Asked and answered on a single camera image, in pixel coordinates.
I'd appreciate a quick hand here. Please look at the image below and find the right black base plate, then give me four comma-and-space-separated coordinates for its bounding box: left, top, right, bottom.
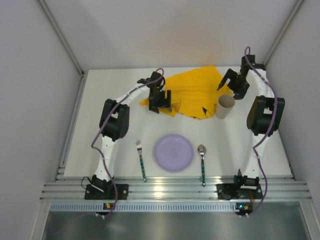
216, 183, 263, 200

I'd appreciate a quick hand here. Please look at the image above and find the spoon with green handle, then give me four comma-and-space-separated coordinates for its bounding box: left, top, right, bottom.
197, 144, 206, 187

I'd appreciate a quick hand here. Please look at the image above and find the purple plastic plate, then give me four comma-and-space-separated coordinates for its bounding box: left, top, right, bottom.
153, 134, 194, 172

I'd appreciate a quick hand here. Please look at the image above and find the right aluminium frame post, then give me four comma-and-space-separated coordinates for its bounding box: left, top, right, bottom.
258, 0, 306, 67

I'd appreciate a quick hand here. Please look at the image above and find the perforated cable duct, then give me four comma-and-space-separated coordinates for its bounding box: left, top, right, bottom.
50, 202, 252, 213

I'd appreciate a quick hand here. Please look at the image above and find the fork with green handle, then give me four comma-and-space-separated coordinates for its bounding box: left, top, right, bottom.
136, 140, 147, 183

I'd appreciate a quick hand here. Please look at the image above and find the aluminium frame post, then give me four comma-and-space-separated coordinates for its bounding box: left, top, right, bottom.
258, 0, 306, 67
36, 0, 85, 76

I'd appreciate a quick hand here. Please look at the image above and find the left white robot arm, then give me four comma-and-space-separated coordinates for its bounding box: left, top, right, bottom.
90, 68, 172, 197

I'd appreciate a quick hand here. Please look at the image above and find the aluminium front rail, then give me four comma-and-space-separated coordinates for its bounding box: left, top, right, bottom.
40, 176, 312, 202

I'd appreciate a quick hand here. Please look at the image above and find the left aluminium frame post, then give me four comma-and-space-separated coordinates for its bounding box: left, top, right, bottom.
36, 0, 85, 76

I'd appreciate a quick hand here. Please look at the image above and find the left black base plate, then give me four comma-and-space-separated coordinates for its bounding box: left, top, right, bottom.
84, 183, 129, 200

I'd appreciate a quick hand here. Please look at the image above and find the yellow cloth placemat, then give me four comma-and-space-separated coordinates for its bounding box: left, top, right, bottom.
140, 66, 232, 120

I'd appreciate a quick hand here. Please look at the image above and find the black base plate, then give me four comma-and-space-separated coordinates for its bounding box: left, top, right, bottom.
216, 183, 263, 200
84, 183, 129, 200

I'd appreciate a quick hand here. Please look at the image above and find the beige paper cup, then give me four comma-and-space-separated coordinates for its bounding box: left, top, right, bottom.
215, 94, 236, 119

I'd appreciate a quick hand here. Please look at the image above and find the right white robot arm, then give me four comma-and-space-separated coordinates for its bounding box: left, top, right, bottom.
214, 53, 286, 200

